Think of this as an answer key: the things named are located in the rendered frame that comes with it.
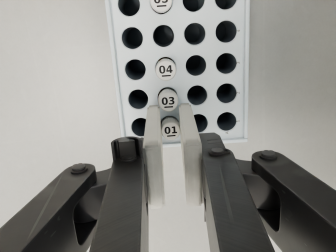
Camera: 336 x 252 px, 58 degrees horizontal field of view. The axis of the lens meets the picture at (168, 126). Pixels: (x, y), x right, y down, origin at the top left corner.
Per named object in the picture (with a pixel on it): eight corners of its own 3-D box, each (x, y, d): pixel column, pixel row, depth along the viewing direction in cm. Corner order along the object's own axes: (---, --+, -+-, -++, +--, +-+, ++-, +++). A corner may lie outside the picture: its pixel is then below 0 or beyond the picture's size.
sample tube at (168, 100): (175, 95, 23) (179, 111, 18) (159, 96, 23) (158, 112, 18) (174, 79, 22) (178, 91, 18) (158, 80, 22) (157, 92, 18)
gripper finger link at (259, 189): (206, 178, 11) (289, 174, 11) (194, 132, 16) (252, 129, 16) (207, 214, 11) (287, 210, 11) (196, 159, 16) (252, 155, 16)
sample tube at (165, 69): (174, 70, 22) (177, 80, 18) (157, 71, 22) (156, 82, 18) (173, 52, 22) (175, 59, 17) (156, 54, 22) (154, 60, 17)
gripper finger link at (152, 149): (165, 209, 13) (148, 210, 13) (162, 148, 20) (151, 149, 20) (160, 145, 12) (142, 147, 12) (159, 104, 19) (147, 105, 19)
